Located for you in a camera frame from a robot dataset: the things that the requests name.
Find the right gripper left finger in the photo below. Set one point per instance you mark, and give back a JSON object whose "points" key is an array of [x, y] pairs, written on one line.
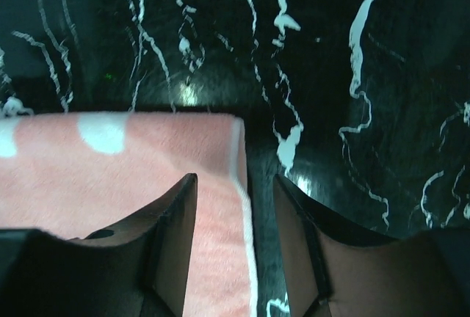
{"points": [[137, 266]]}

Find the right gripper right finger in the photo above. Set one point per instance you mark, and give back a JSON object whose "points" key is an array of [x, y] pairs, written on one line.
{"points": [[335, 267]]}

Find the pink patterned towel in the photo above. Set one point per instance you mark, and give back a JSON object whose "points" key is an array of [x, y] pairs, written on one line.
{"points": [[72, 174]]}

